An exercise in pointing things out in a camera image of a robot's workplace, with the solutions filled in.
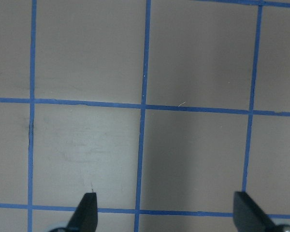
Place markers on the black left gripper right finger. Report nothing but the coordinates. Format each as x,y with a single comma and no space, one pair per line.
248,216

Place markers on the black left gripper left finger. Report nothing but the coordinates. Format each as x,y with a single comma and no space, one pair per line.
85,217

